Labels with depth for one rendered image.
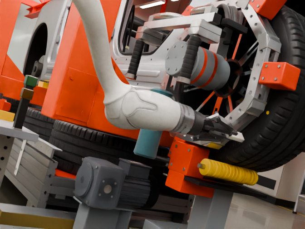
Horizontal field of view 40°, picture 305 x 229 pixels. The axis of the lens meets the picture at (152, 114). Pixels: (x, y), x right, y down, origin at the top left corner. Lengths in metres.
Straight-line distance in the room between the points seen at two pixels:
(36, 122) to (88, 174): 1.14
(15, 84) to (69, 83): 1.95
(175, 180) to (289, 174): 4.97
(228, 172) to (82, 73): 0.73
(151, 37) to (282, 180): 4.96
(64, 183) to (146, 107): 0.89
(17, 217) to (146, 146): 0.59
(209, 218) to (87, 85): 0.73
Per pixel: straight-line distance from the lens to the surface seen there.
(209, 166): 1.43
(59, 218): 1.82
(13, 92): 3.68
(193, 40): 1.29
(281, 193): 6.39
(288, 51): 1.43
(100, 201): 1.66
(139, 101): 1.11
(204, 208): 1.63
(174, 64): 1.46
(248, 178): 1.57
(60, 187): 1.92
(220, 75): 1.51
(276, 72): 1.31
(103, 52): 1.18
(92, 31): 1.13
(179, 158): 1.53
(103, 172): 1.63
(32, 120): 2.76
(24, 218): 1.77
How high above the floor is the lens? 0.59
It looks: 2 degrees up
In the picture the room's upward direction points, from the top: 15 degrees clockwise
